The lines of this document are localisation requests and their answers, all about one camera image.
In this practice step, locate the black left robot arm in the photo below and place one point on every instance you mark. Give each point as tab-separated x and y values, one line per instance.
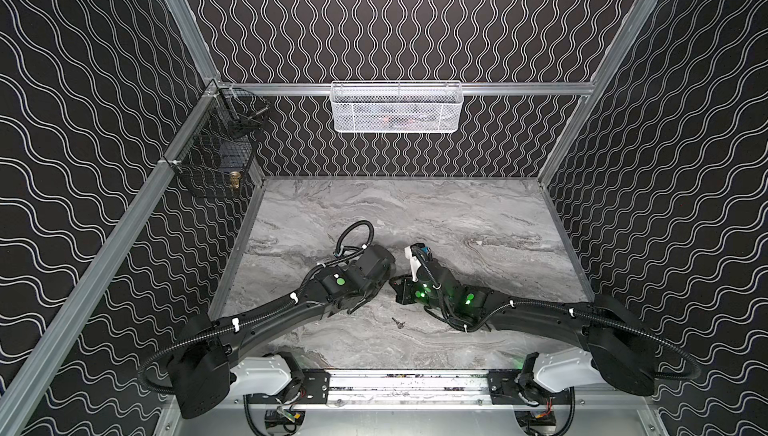
200	368

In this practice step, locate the black wire wall basket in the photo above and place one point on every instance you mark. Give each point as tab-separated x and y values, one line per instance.
225	139

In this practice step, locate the brass object in basket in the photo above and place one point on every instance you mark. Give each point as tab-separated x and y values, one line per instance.
235	178

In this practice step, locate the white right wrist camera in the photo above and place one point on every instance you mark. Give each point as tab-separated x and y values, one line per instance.
418	256

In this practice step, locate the white mesh wall basket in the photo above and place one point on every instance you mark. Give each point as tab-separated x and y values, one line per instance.
396	107

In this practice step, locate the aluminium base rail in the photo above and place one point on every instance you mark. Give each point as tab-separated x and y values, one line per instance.
393	389

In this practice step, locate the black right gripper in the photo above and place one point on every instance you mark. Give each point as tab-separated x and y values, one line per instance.
402	286

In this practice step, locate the spare key on table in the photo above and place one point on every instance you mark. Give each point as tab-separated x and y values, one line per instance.
399	324

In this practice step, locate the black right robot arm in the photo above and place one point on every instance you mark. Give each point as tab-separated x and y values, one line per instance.
607	342

